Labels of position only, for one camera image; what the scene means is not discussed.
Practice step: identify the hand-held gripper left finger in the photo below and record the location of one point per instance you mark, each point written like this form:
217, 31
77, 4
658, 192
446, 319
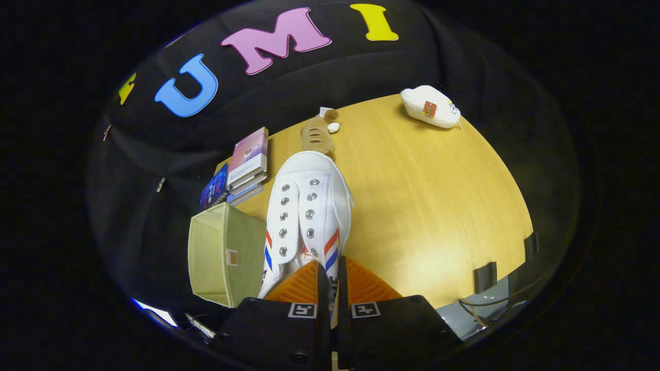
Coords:
324, 330

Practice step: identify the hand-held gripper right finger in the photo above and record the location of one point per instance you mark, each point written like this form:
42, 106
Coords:
343, 330

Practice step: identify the green fabric storage box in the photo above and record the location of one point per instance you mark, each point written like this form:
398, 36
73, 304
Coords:
247, 237

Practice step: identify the white striped canvas shoe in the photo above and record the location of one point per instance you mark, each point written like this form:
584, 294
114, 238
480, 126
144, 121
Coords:
314, 170

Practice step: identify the black table clamp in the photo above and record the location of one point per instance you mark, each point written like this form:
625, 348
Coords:
531, 246
484, 276

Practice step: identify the white book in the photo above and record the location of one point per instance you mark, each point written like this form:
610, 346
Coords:
250, 181
245, 195

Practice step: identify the lit screen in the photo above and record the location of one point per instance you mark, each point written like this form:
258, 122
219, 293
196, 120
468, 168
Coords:
157, 312

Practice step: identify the blue cover book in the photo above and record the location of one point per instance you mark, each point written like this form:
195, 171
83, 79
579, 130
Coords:
214, 188

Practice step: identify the pink cover book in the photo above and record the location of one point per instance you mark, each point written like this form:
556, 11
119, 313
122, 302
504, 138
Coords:
248, 152

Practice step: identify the brown plush toy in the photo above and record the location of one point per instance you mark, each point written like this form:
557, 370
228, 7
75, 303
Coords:
315, 136

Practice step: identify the silver clip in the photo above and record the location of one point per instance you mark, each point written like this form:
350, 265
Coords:
160, 184

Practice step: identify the white plush toy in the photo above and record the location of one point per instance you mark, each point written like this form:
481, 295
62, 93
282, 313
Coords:
417, 100

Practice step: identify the black backdrop cloth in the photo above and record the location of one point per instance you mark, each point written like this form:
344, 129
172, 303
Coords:
309, 77

